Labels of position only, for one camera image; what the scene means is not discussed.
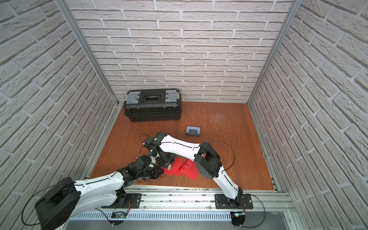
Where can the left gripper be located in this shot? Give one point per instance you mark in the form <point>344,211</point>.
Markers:
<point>156,172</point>

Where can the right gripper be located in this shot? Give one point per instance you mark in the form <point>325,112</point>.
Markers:
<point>165,164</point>

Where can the red envelope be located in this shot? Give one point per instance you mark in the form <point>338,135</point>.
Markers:
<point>175,167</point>
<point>189,169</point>

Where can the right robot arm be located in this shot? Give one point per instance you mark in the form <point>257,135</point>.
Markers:
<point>164,149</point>

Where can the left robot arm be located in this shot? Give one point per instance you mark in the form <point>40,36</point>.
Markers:
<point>69,198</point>

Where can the grey hole punch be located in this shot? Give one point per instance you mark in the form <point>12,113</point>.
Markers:
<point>193,131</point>

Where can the black plastic toolbox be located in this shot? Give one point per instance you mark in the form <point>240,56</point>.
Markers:
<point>153,105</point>

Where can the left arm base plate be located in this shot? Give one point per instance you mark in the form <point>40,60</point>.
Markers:
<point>125,201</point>

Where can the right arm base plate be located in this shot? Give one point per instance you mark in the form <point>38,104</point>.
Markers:
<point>222,202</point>

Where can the aluminium rail frame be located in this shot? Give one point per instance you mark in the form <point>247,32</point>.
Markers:
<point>187,204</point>

